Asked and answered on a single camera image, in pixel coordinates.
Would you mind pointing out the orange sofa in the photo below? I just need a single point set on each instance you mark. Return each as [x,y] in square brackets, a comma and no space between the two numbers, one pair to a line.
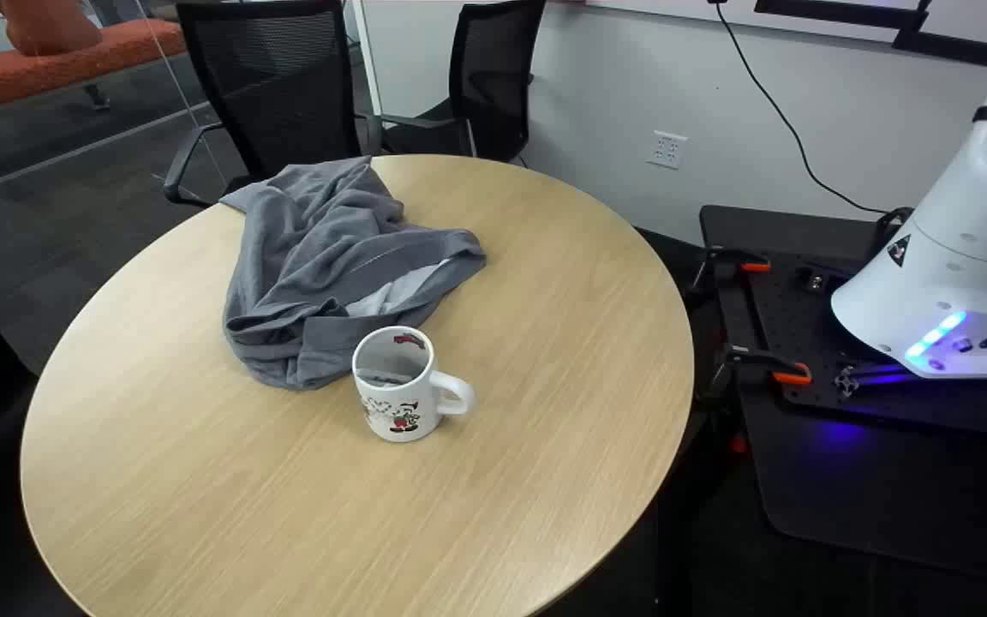
[57,44]

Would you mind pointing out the round wooden table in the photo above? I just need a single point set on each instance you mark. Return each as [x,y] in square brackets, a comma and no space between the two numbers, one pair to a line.
[162,482]

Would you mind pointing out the white printed mug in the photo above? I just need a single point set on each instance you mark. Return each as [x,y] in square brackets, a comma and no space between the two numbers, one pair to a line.
[402,387]

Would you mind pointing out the orange-handled clamp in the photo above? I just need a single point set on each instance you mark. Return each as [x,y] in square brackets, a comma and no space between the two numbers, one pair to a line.
[740,263]
[784,372]

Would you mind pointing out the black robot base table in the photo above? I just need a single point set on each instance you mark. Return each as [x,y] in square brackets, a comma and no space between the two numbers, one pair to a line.
[897,466]

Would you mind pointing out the black mesh office chair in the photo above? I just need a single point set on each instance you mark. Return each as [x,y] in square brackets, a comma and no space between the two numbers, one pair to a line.
[280,83]

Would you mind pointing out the white wall outlet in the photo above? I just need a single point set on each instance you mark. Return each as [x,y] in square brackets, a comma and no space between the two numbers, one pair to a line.
[671,147]

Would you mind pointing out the orange-handled clamp front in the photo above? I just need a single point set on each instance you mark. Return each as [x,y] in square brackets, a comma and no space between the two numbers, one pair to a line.
[784,372]

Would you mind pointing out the grey cloth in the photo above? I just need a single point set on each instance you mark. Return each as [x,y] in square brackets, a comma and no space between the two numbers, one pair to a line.
[328,253]

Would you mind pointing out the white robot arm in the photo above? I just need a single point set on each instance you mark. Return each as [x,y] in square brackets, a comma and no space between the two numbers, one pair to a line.
[924,297]

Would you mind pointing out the orange-handled clamp rear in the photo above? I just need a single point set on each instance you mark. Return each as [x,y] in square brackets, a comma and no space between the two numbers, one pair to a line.
[740,263]

